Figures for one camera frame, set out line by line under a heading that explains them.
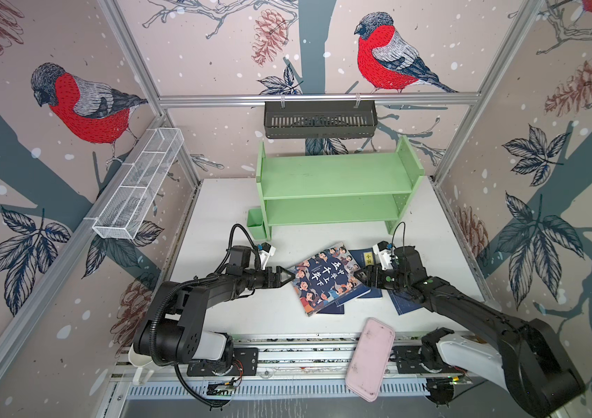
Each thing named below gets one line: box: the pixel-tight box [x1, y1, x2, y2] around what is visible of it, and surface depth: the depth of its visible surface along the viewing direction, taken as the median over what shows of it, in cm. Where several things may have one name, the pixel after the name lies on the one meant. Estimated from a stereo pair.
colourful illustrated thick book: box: [289, 242, 371, 317], surface depth 87 cm
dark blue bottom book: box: [316, 302, 345, 315], surface depth 84 cm
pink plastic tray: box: [344, 316, 397, 402], surface depth 74 cm
